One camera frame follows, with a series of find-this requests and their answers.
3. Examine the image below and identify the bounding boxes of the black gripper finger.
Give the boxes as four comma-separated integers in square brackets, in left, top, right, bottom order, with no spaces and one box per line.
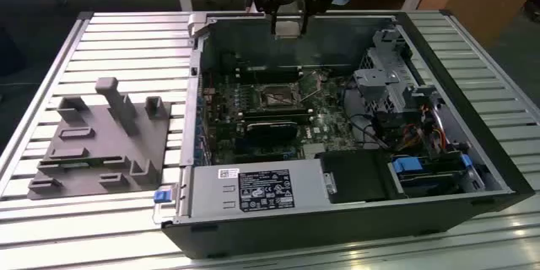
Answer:
[300,0,331,36]
[247,0,283,36]

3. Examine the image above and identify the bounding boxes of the silver CPU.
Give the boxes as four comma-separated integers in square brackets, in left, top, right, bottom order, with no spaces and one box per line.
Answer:
[276,20,304,40]

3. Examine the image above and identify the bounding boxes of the CPU socket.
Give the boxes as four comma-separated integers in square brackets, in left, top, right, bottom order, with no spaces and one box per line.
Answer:
[259,83,304,109]

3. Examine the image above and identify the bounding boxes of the black RAM slots row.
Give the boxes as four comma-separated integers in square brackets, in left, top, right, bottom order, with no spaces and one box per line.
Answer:
[233,64,304,83]
[243,108,313,125]

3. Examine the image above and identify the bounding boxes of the gray metal drive cage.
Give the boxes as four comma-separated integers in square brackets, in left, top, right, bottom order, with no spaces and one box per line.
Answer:
[352,28,448,116]

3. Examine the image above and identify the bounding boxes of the green motherboard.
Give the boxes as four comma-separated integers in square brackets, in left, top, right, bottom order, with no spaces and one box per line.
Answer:
[201,70,364,165]

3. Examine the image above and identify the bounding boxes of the black graphics card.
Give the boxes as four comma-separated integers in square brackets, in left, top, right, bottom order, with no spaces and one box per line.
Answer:
[243,120,300,144]

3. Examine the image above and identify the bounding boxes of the silver heat sink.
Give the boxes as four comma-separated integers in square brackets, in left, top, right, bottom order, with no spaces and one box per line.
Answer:
[304,143,328,157]

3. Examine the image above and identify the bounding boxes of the black plastic shroud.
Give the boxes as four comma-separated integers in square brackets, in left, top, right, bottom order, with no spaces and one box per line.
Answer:
[316,151,408,204]

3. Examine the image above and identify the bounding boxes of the blue disk carrier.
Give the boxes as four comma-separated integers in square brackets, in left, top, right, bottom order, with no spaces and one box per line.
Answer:
[391,155,423,176]

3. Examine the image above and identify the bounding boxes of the gray power supply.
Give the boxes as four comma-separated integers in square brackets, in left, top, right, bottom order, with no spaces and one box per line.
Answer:
[187,158,339,220]

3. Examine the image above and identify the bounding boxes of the gray parts rack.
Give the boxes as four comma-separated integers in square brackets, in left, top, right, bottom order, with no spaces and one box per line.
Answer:
[25,77,173,201]

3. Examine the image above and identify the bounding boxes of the blue case latch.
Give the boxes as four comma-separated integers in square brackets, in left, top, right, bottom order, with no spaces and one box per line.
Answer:
[153,189,175,204]

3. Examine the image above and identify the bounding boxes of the green RAM stick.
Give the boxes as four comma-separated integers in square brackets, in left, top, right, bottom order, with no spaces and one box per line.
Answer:
[59,159,104,168]

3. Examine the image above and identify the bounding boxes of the black open PC case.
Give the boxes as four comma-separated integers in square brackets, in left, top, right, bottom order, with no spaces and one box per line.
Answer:
[160,10,536,260]

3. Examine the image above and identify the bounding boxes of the gray case handle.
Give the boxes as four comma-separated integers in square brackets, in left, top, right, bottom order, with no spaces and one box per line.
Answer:
[185,13,212,37]

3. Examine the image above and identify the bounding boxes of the orange wires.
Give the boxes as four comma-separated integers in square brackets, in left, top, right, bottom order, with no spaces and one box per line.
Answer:
[403,124,448,154]

